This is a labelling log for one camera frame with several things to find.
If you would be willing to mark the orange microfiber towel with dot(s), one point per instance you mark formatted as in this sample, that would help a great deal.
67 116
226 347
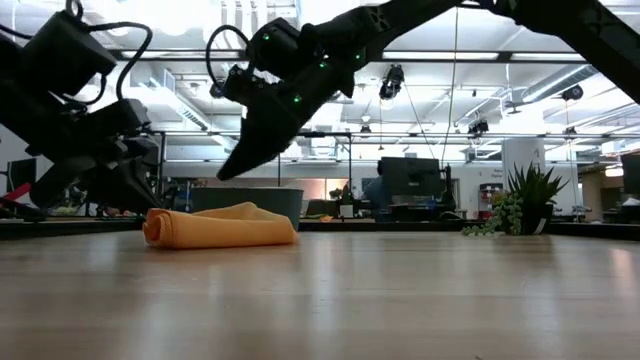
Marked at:
220 230

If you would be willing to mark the pale trailing succulent sprig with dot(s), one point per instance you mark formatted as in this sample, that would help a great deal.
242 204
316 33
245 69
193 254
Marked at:
507 212

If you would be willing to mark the small white box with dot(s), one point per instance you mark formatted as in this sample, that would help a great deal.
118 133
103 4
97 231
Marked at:
346 210

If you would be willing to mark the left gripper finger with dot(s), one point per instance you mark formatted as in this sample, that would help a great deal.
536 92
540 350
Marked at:
57 185
125 185

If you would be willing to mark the teal plastic bin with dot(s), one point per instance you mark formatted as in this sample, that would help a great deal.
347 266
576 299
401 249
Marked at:
275 197

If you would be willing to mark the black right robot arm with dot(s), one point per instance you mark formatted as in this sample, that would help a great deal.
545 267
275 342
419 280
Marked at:
400 15

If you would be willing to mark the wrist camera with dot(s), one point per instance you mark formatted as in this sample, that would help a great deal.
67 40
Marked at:
65 52
245 85

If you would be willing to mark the red and white shelf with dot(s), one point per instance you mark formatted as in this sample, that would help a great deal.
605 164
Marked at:
487 200

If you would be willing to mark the black background rack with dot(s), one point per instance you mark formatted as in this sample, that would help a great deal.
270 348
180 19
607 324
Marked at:
163 155

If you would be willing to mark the black aluminium rig frame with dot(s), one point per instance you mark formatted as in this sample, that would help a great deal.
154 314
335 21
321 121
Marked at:
590 231

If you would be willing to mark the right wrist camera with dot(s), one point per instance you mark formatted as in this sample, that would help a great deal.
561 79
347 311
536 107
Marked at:
245 85

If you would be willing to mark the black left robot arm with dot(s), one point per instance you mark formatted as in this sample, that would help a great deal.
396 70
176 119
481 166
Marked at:
7 60

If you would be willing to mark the red angled bar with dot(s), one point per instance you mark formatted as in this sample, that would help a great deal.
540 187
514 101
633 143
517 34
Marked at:
17 192

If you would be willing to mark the black computer monitor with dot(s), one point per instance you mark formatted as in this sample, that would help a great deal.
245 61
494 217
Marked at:
20 175
631 172
410 176

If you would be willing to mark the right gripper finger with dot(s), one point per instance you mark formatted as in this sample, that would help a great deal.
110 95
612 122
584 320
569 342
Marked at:
280 142
250 140

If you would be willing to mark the black ceiling-mounted device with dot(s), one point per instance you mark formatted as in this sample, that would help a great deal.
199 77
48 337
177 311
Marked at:
478 126
216 90
572 92
391 82

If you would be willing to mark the spiky potted green plant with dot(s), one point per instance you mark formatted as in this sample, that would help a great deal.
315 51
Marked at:
535 187

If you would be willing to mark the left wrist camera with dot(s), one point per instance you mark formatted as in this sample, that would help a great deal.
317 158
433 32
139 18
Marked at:
65 52

